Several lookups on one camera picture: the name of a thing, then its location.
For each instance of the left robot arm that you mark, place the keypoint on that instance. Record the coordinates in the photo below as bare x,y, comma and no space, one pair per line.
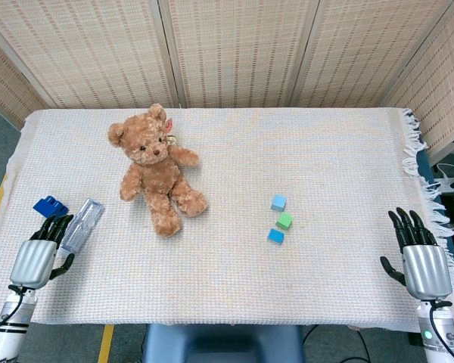
8,325

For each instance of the bamboo folding screen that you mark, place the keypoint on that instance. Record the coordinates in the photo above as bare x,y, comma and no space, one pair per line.
227,49

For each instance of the white metal stand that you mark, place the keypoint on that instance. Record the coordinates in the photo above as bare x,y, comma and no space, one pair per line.
448,181

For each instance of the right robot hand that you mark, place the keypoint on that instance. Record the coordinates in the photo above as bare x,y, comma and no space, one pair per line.
425,266

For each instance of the brown plush teddy bear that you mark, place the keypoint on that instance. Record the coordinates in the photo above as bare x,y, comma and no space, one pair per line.
155,166

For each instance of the blue and white block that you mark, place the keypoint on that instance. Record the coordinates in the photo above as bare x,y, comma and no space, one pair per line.
276,236

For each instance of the light blue cube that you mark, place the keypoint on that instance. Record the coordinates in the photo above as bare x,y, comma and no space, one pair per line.
278,202

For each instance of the white woven tablecloth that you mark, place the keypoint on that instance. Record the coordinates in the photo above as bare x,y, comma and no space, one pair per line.
227,264

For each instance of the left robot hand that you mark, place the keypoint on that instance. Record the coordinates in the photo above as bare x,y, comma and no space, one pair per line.
33,261

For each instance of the dark blue toy brick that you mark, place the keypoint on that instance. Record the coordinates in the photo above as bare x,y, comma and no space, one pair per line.
50,207

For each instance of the green cube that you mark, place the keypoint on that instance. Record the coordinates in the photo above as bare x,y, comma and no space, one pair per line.
284,221

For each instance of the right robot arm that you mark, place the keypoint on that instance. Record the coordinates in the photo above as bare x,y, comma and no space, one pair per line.
440,331

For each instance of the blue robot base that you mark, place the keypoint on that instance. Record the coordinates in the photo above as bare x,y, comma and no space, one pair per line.
223,344

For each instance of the clear plastic box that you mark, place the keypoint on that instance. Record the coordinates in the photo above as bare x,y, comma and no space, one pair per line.
79,227

